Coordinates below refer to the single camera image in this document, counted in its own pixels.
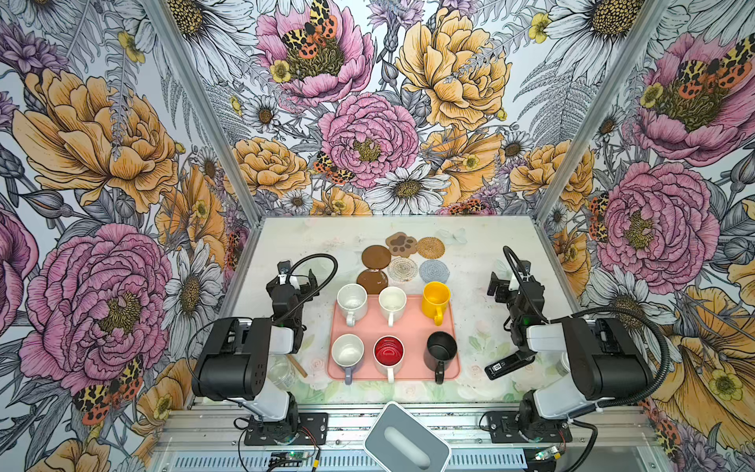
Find brown glossy round coaster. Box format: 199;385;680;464
357;269;389;295

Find grey blue round coaster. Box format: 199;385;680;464
419;260;450;283

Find dark brown round coaster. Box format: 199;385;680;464
361;245;392;271

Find woven rattan round coaster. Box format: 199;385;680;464
417;237;446;260

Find white patterned round coaster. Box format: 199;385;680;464
389;257;419;282

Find paw shaped cork coaster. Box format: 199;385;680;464
385;232;418;258

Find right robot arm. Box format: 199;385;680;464
485;264;655;442

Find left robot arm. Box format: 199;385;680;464
192;256;320;446

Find wooden mallet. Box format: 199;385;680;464
286;354;308;379

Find white mug back left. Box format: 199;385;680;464
336;283;369;328

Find clear glass jar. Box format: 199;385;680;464
267;356;298;391

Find black stapler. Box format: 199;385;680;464
485;349;537;381

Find yellow mug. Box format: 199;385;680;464
421;281;450;326

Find black mug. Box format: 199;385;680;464
424;332;458;385

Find white mug back middle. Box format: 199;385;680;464
379;286;408;328

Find red inside white mug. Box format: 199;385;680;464
373;336;405;384

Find pink tray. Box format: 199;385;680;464
330;295;455;383

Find grey tissue box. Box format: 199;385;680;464
364;401;451;472

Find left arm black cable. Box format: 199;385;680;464
273;253;339;326

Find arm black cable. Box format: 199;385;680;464
273;253;339;326
502;245;672;472

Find white mug purple handle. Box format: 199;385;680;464
331;334;365;385

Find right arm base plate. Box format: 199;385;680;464
480;410;572;444

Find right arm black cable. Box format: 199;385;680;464
502;245;672;472

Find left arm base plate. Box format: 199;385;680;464
243;412;330;446

